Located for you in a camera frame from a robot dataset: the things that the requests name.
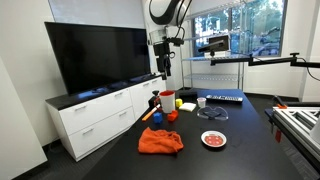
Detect black stereo camera bar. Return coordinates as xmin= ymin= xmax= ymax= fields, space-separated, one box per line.
xmin=198 ymin=40 xmax=225 ymax=54

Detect black boom cable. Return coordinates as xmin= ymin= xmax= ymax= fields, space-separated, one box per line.
xmin=297 ymin=57 xmax=320 ymax=83

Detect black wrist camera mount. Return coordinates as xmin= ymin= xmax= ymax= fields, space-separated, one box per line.
xmin=166 ymin=36 xmax=185 ymax=47

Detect orange block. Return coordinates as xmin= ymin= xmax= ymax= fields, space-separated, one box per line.
xmin=166 ymin=109 xmax=179 ymax=123

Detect blue block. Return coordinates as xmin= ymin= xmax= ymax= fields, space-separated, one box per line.
xmin=152 ymin=111 xmax=164 ymax=125

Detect small white red plate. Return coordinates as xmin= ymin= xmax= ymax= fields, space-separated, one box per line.
xmin=200 ymin=129 xmax=228 ymax=148

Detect black orange bar clamp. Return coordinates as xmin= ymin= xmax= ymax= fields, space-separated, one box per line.
xmin=273 ymin=94 xmax=288 ymax=110

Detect white cup red inside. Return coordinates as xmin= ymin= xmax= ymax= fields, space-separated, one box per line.
xmin=159 ymin=90 xmax=176 ymax=114

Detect black remote keyboard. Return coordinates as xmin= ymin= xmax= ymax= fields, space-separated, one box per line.
xmin=205 ymin=94 xmax=244 ymax=103

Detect aluminium frame rails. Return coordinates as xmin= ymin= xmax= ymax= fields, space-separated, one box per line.
xmin=271 ymin=105 xmax=320 ymax=166

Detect metal wire shelf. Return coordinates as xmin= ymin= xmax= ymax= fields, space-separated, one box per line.
xmin=179 ymin=0 xmax=250 ymax=91

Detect frosted wall panel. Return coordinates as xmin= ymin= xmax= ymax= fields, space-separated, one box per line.
xmin=48 ymin=0 xmax=147 ymax=30

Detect black clamp with knob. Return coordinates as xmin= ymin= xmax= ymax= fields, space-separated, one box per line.
xmin=148 ymin=89 xmax=162 ymax=110

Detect large black television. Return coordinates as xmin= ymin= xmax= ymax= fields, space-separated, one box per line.
xmin=44 ymin=21 xmax=152 ymax=97

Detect black rectangular box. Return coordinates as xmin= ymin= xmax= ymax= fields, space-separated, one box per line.
xmin=175 ymin=88 xmax=199 ymax=99

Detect orange cloth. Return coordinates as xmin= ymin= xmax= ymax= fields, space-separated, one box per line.
xmin=137 ymin=126 xmax=185 ymax=155

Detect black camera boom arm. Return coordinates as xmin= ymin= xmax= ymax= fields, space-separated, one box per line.
xmin=210 ymin=52 xmax=320 ymax=69

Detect white coffee pod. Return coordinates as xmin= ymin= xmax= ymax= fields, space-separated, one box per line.
xmin=196 ymin=97 xmax=207 ymax=109

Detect white cabinet black top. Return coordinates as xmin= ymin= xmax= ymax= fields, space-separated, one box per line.
xmin=45 ymin=73 xmax=167 ymax=163

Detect black square device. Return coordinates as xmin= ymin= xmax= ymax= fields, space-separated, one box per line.
xmin=208 ymin=34 xmax=231 ymax=53

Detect red tag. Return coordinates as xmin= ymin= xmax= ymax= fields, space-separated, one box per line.
xmin=274 ymin=129 xmax=282 ymax=144

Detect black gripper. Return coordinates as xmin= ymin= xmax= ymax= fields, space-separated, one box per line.
xmin=153 ymin=40 xmax=173 ymax=81

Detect window with outdoor view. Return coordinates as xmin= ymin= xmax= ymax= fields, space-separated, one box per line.
xmin=192 ymin=0 xmax=288 ymax=58

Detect clear safety glasses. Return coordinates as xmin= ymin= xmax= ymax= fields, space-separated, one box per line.
xmin=196 ymin=105 xmax=230 ymax=121

